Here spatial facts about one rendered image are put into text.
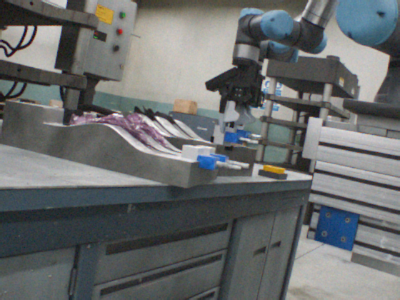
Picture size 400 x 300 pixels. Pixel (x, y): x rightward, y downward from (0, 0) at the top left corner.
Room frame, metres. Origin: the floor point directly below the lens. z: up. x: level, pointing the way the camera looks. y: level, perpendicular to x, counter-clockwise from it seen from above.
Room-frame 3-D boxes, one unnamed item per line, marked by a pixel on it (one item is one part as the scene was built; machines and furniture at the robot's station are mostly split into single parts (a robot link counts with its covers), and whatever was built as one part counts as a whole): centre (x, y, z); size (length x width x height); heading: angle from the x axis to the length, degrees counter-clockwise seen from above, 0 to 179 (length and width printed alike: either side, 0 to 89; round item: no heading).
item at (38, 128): (1.06, 0.21, 0.86); 0.50 x 0.26 x 0.11; 75
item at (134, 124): (1.06, 0.21, 0.90); 0.26 x 0.18 x 0.08; 75
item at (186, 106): (8.84, 0.42, 1.26); 0.42 x 0.33 x 0.29; 57
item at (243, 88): (1.22, -0.09, 1.07); 0.09 x 0.08 x 0.12; 57
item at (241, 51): (1.22, -0.09, 1.15); 0.08 x 0.08 x 0.05
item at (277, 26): (1.14, -0.15, 1.23); 0.11 x 0.11 x 0.08; 27
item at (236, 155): (1.41, 0.09, 0.87); 0.50 x 0.26 x 0.14; 57
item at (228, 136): (1.21, -0.10, 0.91); 0.13 x 0.05 x 0.05; 57
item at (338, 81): (5.83, -1.47, 1.03); 1.54 x 0.94 x 2.06; 147
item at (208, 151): (1.04, -0.06, 0.86); 0.13 x 0.05 x 0.05; 75
